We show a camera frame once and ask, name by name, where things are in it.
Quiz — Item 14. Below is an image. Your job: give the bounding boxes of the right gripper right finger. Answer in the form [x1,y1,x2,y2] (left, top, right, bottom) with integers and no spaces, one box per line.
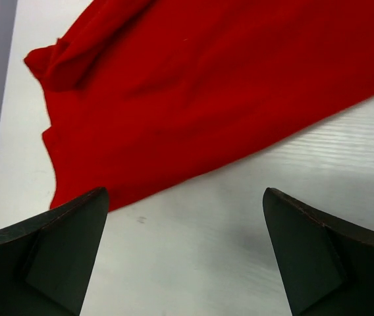
[263,188,374,315]

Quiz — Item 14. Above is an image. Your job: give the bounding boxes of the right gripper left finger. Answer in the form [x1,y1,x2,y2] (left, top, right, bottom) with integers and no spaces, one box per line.
[0,188,109,315]

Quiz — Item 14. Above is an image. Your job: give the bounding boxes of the red t-shirt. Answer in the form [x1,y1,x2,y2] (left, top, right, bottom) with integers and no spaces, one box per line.
[24,0,374,210]

